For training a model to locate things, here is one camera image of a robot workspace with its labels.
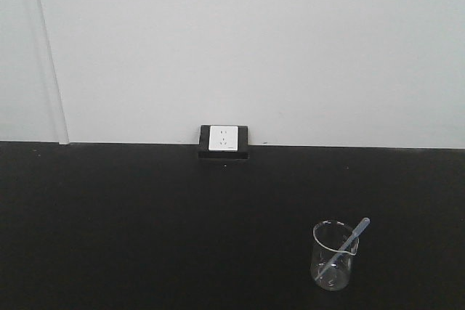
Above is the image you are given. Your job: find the clear glass beaker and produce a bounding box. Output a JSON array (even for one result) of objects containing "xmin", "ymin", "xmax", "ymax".
[{"xmin": 310, "ymin": 219, "xmax": 360, "ymax": 292}]

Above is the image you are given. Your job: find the clear plastic pipette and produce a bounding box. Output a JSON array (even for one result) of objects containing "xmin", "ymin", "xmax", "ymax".
[{"xmin": 313, "ymin": 217, "xmax": 371, "ymax": 282}]

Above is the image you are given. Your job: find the white socket in black housing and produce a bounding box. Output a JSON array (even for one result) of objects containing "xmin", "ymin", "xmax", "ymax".
[{"xmin": 198, "ymin": 125, "xmax": 249, "ymax": 160}]

